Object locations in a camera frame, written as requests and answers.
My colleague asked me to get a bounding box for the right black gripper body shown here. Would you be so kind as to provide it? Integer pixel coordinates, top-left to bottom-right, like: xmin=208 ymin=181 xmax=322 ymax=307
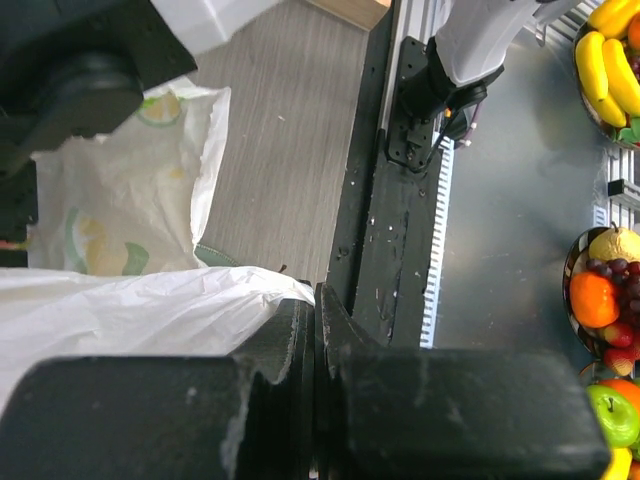
xmin=1 ymin=1 xmax=196 ymax=175

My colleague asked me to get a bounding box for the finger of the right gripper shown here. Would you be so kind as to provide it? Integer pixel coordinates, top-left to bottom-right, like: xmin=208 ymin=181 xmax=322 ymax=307
xmin=1 ymin=160 xmax=38 ymax=267

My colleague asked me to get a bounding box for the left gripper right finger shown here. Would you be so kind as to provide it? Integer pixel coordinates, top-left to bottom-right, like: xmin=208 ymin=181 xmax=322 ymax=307
xmin=315 ymin=283 xmax=612 ymax=479

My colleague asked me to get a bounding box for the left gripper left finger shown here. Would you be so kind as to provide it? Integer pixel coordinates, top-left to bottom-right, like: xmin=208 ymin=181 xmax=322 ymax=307
xmin=1 ymin=300 xmax=314 ymax=479

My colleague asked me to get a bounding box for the white plastic bag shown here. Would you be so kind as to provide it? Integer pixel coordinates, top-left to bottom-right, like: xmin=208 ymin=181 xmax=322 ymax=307
xmin=1 ymin=78 xmax=313 ymax=399

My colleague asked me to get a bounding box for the grey-blue round plate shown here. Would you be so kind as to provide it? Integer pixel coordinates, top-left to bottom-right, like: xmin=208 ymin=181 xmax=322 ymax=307
xmin=194 ymin=244 xmax=240 ymax=267

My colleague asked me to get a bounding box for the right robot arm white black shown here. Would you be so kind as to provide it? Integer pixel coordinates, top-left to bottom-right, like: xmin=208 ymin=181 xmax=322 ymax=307
xmin=1 ymin=1 xmax=538 ymax=267

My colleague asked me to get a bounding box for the green fake apple pile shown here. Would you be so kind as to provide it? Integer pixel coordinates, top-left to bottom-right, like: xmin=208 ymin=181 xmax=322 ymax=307
xmin=586 ymin=379 xmax=639 ymax=479

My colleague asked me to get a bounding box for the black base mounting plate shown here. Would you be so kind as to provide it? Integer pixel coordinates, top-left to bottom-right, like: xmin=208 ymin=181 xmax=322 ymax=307
xmin=326 ymin=1 xmax=440 ymax=348

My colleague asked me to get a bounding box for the fruit bowl with orange grapes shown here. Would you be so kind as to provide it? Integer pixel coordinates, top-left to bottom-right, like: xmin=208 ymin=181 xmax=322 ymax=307
xmin=562 ymin=223 xmax=639 ymax=379

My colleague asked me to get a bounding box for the wooden clothes rack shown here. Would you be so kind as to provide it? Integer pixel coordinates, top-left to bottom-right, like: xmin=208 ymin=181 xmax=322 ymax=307
xmin=309 ymin=0 xmax=392 ymax=31

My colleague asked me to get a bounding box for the fruit bowl with bananas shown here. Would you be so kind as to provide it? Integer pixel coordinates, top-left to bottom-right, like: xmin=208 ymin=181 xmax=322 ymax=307
xmin=573 ymin=1 xmax=639 ymax=150

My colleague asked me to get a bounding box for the white slotted cable duct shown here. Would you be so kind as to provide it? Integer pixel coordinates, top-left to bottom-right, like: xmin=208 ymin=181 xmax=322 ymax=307
xmin=419 ymin=137 xmax=454 ymax=349

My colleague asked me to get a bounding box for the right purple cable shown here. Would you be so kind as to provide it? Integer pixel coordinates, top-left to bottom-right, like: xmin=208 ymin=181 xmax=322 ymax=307
xmin=459 ymin=99 xmax=486 ymax=148

